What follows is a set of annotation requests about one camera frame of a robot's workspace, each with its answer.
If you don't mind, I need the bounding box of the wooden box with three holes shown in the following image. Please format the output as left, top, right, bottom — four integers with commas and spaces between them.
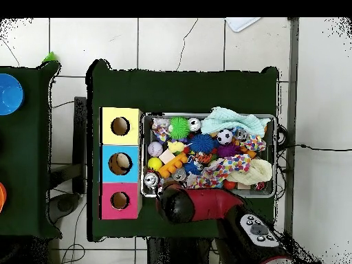
99, 107, 143, 220

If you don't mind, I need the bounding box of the yellow ball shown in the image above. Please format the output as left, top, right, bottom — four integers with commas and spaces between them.
147, 157, 164, 172

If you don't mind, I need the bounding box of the white tray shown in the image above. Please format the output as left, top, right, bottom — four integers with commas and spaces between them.
224, 17, 262, 33

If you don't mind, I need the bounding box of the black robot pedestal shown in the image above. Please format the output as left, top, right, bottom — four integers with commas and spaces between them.
146, 236, 221, 264

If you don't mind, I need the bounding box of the polka dot cloth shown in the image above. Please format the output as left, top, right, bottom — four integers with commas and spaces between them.
186, 153, 253, 190

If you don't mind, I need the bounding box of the cream knitted cloth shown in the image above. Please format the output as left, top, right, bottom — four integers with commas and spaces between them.
226, 158, 274, 186

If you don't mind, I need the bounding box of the purple spiky ball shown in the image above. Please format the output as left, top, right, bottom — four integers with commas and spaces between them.
217, 143, 242, 159

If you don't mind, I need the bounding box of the small green object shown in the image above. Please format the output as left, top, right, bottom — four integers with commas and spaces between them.
41, 51, 58, 63

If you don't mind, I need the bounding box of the silver can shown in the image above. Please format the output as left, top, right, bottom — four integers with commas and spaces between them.
172, 168, 188, 183

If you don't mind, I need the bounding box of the mint green cloth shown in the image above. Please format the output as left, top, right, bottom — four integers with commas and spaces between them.
200, 106, 272, 138

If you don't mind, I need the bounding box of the orange toy brick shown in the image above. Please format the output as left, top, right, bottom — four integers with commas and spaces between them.
157, 151, 189, 179

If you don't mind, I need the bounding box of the orange bowl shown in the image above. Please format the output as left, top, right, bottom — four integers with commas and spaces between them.
0, 181, 8, 215

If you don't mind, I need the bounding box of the blue spiky ball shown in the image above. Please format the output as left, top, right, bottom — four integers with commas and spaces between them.
188, 133, 216, 154

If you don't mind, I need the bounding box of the shallow clear mesh bin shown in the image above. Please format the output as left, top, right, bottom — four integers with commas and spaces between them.
140, 111, 278, 199

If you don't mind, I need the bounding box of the green spiky ball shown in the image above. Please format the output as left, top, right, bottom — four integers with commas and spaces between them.
168, 116, 191, 140

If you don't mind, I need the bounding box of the dark green side tablecloth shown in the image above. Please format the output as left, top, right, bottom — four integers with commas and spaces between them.
0, 60, 63, 239

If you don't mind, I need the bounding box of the black and white soccer ball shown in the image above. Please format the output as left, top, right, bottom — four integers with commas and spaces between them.
217, 129, 234, 146

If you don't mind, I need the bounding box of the black cable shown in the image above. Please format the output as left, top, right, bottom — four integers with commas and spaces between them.
277, 143, 352, 153

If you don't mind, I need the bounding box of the blue bowl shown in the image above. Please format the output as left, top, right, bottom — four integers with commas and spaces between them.
0, 73, 25, 116

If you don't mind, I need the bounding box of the white baseball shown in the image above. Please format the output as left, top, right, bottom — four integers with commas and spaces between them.
147, 141, 164, 158

